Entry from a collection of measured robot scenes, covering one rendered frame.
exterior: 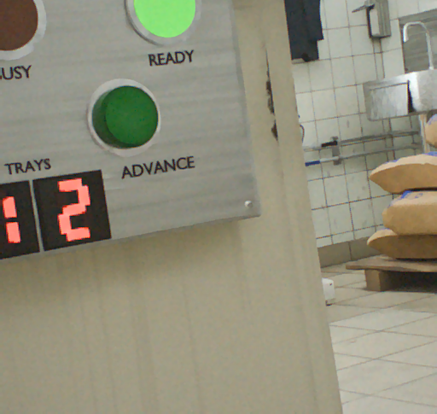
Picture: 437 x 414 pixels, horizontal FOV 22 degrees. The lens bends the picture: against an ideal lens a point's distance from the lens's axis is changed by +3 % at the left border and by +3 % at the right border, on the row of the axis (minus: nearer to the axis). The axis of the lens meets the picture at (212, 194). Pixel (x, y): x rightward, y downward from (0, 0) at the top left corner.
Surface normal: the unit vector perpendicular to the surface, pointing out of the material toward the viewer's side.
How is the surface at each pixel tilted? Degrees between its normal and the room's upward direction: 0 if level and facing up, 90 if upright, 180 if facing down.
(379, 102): 81
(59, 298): 90
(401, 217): 90
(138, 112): 90
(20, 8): 90
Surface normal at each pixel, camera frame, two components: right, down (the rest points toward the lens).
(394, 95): -0.83, 0.00
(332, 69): 0.56, -0.04
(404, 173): -0.76, 0.34
